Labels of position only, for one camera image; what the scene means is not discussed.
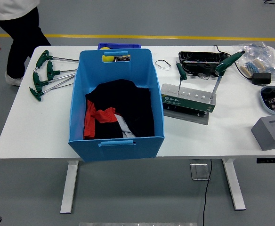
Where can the green metal tool holder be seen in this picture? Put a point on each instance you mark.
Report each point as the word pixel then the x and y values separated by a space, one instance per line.
pixel 187 103

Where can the blue plastic storage box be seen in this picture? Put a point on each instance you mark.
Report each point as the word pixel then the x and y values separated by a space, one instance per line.
pixel 118 153

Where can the person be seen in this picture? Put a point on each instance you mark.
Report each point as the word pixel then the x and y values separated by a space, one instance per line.
pixel 22 35

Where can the white table leg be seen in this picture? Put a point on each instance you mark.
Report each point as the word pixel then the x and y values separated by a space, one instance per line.
pixel 234 188
pixel 69 188

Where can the yellow ball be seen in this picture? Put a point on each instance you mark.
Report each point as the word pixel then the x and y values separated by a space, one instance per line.
pixel 108 58

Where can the dark blue plastic bin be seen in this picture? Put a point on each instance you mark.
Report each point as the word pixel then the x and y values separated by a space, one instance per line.
pixel 118 45

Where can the black red clothing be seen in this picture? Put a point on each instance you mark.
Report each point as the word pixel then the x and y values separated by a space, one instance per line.
pixel 128 106

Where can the black plastic tray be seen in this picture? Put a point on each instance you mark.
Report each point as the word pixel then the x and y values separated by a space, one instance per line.
pixel 198 58

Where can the metal floor plate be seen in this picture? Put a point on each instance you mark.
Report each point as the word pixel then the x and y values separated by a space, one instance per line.
pixel 199 171

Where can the taped resistor strip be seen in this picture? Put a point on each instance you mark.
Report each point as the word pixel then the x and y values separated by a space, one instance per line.
pixel 251 67

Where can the clear plastic parts bag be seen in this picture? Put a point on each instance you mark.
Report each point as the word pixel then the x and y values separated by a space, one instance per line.
pixel 257 50

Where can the black power adapter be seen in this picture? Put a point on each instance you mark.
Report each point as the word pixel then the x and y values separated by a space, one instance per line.
pixel 261 78

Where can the light blue tray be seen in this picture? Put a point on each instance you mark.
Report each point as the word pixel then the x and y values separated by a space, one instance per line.
pixel 263 101

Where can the grey hollow block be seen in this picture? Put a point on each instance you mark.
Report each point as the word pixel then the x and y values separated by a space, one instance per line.
pixel 264 139

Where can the black table control panel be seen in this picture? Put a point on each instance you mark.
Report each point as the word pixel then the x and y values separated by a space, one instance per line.
pixel 271 160

